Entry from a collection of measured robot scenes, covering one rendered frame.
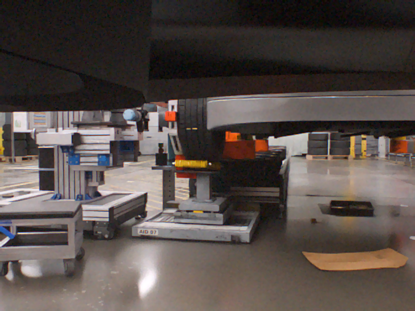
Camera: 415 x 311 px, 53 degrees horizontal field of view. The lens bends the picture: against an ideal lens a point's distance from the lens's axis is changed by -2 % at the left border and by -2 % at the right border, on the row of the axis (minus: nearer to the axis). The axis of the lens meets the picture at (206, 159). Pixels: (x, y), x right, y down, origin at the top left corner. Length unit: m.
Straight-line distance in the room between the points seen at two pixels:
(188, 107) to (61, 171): 1.14
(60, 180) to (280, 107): 1.92
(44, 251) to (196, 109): 1.33
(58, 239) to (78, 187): 0.83
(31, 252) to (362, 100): 1.78
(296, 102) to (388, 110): 0.43
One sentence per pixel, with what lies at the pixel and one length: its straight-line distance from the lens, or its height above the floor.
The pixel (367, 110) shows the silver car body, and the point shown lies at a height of 0.84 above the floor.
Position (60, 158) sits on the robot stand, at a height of 0.54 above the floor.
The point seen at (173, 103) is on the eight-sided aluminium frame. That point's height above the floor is 0.94.
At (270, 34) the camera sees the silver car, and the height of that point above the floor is 0.86.
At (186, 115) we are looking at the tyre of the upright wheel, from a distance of 2.87.
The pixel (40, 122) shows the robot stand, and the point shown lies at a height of 0.82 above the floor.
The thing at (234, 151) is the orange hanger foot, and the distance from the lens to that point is 3.61.
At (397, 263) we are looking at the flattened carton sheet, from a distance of 2.58.
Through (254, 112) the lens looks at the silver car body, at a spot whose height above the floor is 0.83.
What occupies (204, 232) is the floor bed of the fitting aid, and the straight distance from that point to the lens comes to 2.87.
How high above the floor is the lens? 0.71
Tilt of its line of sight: 3 degrees down
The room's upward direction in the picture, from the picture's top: straight up
